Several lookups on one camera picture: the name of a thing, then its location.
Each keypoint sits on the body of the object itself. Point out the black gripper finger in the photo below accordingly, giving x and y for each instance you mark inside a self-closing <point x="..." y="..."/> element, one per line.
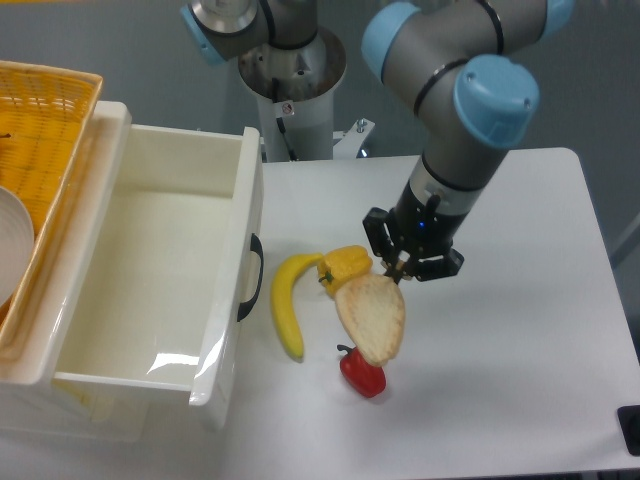
<point x="441" y="266"/>
<point x="380" y="240"/>

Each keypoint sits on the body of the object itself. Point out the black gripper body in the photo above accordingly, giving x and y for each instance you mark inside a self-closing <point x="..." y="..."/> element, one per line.
<point x="420" y="228"/>

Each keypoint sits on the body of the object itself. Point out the triangle toasted bread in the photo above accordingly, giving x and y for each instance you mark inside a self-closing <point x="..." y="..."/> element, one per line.
<point x="372" y="311"/>

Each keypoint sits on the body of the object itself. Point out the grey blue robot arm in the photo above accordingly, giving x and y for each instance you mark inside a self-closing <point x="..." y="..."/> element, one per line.
<point x="451" y="68"/>

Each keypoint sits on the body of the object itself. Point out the upper white drawer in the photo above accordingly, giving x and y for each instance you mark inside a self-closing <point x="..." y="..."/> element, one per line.
<point x="156" y="319"/>

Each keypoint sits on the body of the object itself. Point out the white drawer cabinet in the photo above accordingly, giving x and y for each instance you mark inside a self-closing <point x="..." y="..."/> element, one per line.
<point x="32" y="398"/>

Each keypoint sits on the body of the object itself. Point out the yellow bell pepper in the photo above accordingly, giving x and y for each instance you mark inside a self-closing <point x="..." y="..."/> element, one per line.
<point x="341" y="265"/>

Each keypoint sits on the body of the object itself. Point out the yellow banana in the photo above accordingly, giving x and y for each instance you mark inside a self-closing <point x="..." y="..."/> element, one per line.
<point x="282" y="305"/>

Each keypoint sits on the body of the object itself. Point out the red bell pepper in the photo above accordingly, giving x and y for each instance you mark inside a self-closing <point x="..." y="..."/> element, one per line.
<point x="367" y="380"/>

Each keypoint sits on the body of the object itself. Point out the black device at table edge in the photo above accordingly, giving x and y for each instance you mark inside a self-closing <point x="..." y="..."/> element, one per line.
<point x="629" y="420"/>

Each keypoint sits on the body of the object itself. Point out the yellow woven basket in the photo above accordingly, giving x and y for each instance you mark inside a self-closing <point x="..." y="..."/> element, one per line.
<point x="45" y="111"/>

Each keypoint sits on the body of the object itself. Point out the white plate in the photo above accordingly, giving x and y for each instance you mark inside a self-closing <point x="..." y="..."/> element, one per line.
<point x="17" y="243"/>

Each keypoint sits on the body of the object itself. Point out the white metal bracket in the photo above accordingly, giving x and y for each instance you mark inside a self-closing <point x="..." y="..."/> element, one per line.
<point x="352" y="143"/>

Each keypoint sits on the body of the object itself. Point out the black drawer handle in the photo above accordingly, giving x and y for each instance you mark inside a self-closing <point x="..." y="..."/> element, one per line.
<point x="255" y="278"/>

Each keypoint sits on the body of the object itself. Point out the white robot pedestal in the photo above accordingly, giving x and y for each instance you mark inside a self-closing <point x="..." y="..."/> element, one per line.
<point x="294" y="92"/>

